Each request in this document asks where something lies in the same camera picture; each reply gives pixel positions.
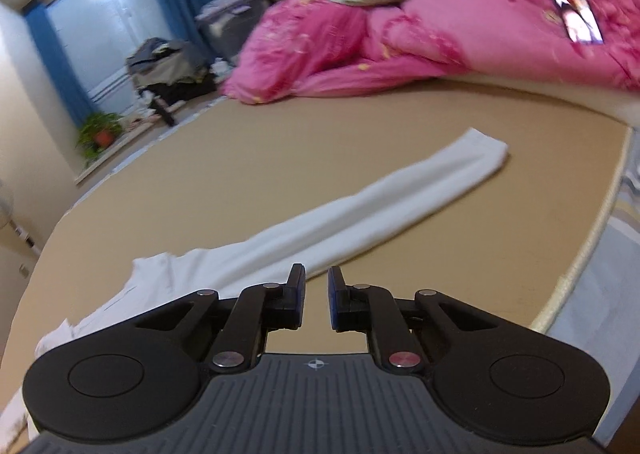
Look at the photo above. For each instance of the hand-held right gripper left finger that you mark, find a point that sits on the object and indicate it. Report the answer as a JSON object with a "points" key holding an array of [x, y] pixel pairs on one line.
{"points": [[299, 295]]}

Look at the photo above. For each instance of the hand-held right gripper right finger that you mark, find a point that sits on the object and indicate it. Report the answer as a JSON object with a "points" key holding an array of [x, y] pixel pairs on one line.
{"points": [[333, 295]]}

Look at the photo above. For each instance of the white long-sleeve shirt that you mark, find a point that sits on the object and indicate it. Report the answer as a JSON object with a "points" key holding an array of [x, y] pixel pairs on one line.
{"points": [[350, 214]]}

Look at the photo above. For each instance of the pile of dark clothes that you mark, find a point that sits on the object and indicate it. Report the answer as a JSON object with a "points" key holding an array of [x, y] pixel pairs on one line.
{"points": [[170, 68]]}

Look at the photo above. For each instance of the white tissue box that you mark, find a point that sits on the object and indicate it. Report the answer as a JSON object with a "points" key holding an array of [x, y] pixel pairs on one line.
{"points": [[220, 69]]}

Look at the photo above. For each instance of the potted green plant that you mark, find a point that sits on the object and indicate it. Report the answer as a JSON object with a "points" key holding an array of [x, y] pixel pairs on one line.
{"points": [[97, 131]]}

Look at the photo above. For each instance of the clear plastic storage box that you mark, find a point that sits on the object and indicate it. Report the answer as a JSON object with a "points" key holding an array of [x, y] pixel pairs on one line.
{"points": [[235, 23]]}

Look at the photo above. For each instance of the white standing fan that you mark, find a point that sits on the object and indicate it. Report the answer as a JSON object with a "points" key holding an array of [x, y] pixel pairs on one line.
{"points": [[4, 206]]}

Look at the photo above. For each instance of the pink quilt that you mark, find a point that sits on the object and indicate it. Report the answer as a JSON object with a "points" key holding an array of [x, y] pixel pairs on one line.
{"points": [[500, 33]]}

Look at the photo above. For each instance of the frosted glass window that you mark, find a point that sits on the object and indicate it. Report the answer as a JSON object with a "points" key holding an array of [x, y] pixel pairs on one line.
{"points": [[100, 28]]}

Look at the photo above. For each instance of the smartphone with lit screen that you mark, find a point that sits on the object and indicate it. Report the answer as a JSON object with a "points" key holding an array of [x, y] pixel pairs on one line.
{"points": [[572, 8]]}

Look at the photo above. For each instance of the beige wall socket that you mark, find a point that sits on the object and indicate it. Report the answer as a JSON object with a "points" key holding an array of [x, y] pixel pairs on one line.
{"points": [[23, 271]]}

